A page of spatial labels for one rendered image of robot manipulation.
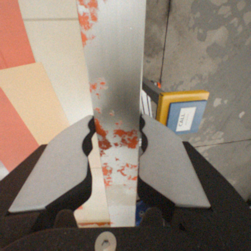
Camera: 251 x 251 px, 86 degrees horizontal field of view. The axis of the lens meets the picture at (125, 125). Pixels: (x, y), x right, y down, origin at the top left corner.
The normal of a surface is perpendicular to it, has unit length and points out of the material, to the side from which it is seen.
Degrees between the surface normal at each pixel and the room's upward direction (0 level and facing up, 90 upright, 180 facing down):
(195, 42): 0
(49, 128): 9
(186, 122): 0
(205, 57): 0
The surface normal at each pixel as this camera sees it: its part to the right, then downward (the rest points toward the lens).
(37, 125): 0.02, 0.52
